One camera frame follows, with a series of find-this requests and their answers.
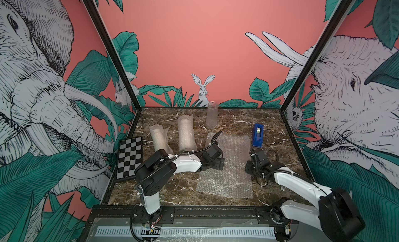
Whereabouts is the blue tape dispenser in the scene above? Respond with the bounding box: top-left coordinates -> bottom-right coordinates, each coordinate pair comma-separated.
251,123 -> 264,147

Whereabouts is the white slotted cable duct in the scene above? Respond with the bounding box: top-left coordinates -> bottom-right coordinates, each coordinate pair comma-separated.
94,226 -> 276,239

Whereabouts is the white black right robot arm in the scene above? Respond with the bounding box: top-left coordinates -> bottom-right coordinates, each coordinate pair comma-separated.
245,148 -> 366,242

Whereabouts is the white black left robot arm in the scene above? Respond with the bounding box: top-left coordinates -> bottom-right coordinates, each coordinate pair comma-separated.
135,130 -> 224,225

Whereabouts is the bubble wrap pile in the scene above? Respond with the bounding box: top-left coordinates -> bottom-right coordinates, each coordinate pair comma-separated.
178,115 -> 197,151

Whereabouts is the bubble wrap sheet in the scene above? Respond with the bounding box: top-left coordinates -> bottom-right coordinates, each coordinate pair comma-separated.
196,134 -> 252,199
149,125 -> 174,154

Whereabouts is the black white checkerboard card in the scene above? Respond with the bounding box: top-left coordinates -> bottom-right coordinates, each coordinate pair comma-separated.
116,137 -> 143,181

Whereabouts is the clear textured glass vase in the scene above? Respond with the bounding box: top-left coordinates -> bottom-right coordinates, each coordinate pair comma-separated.
206,101 -> 218,129

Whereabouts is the black front mounting rail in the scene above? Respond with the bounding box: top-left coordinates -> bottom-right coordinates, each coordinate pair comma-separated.
88,205 -> 339,225

